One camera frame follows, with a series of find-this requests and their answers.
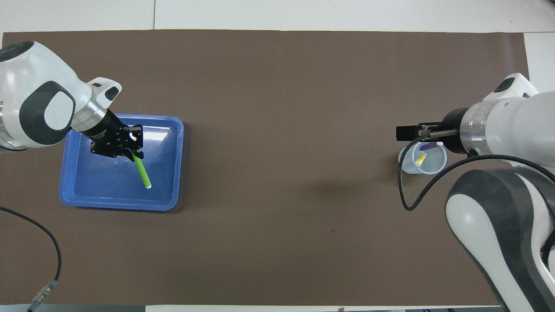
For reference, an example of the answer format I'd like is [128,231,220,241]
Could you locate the translucent plastic cup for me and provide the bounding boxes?
[398,141,447,175]

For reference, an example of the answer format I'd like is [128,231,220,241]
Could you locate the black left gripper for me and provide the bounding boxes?
[82,110,145,162]

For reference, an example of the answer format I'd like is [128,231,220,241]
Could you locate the blue plastic tray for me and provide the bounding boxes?
[59,112,184,211]

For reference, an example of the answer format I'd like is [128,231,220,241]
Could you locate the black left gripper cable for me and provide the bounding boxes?
[0,206,62,312]

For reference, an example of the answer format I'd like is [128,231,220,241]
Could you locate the brown table mat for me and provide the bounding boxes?
[0,29,530,306]

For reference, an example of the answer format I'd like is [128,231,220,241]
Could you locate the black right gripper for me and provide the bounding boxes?
[396,108,469,153]

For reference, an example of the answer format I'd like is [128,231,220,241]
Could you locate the green pen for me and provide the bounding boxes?
[132,154,152,190]

